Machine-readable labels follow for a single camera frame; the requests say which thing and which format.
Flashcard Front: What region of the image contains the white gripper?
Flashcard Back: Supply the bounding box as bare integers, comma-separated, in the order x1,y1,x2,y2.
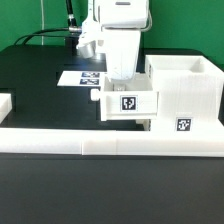
104,29,141,82

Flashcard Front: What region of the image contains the white drawer one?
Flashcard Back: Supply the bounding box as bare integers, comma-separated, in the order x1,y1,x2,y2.
90,73,158,121
136,119,151,131

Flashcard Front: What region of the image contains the white drawer cabinet box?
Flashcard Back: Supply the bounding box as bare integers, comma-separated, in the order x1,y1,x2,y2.
145,55,224,132

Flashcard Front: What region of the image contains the white drawer front one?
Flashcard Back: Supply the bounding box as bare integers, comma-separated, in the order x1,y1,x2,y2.
136,119,151,131

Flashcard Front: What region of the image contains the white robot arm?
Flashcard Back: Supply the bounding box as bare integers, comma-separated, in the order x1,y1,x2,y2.
77,0,152,83

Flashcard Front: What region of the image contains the fiducial marker sheet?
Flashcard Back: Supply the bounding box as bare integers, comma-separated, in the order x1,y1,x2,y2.
57,71,106,87

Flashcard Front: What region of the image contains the black cable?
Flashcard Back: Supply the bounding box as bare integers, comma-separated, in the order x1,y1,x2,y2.
13,0,83,46

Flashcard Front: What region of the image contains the white foam border frame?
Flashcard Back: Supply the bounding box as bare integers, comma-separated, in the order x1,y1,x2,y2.
0,93,224,157

